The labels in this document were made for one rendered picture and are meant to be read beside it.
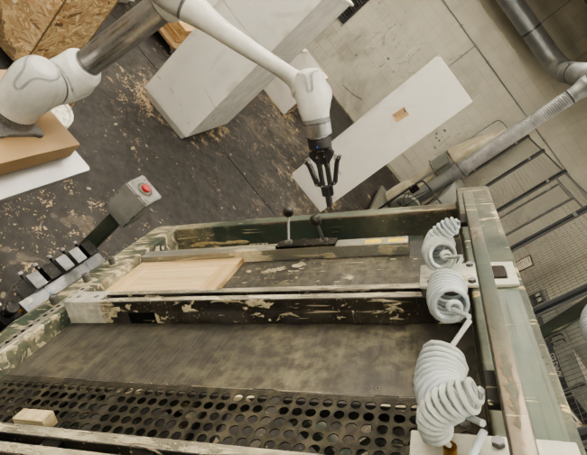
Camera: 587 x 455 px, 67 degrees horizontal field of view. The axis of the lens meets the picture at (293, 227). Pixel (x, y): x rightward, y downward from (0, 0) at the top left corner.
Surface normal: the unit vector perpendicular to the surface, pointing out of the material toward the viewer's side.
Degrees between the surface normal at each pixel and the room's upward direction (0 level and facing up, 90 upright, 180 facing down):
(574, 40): 90
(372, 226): 90
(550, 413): 60
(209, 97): 90
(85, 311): 90
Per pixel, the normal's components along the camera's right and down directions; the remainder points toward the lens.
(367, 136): -0.29, 0.35
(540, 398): -0.18, -0.93
